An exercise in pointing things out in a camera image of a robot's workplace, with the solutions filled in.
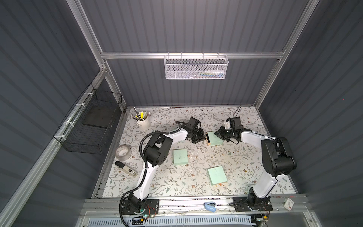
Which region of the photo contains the mint green drawer jewelry box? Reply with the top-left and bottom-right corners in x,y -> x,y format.
207,166 -> 228,185
173,149 -> 188,166

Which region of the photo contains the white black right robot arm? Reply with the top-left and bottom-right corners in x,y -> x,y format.
215,126 -> 297,211

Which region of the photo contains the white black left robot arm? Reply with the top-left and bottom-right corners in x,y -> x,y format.
119,128 -> 206,227

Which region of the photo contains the white small card box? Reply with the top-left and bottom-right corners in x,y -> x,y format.
283,198 -> 295,211

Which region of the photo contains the white pen cup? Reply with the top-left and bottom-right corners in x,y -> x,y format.
133,107 -> 150,131

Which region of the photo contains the blue stapler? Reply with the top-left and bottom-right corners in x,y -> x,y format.
204,201 -> 216,212

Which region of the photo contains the white tape roll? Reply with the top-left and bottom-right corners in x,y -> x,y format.
115,145 -> 131,162

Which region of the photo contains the black marker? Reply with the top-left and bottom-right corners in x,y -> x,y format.
114,161 -> 138,177

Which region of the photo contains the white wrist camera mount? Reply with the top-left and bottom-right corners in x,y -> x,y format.
225,117 -> 243,131

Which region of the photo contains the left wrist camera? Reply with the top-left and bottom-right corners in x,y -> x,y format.
186,117 -> 200,131

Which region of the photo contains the white wire mesh basket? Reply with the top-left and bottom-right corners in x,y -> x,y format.
164,54 -> 229,80

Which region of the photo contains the black wire mesh basket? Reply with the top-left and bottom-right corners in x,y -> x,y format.
54,87 -> 123,155

